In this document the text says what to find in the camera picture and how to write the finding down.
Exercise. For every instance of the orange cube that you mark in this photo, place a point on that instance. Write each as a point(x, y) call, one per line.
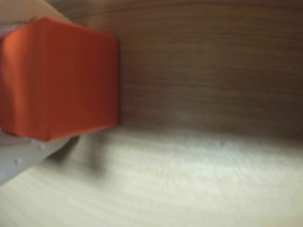
point(61, 80)

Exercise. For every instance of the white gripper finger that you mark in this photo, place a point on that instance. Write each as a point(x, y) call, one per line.
point(35, 10)
point(21, 151)

